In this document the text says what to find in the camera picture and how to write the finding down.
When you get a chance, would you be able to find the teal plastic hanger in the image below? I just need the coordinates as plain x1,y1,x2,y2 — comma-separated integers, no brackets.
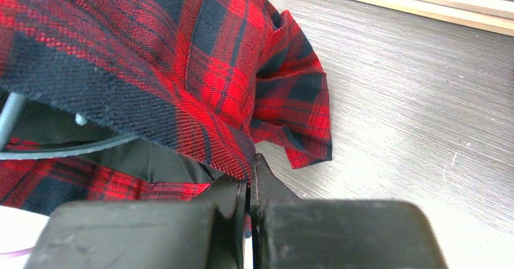
1,92,138,161

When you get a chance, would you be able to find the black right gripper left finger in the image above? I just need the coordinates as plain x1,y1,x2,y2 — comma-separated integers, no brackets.
196,175,247,268

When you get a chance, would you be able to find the red plaid garment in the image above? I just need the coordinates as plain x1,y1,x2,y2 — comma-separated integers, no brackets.
1,0,332,215

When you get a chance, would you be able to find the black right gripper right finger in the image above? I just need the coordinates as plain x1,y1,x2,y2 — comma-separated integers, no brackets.
250,153,299,268

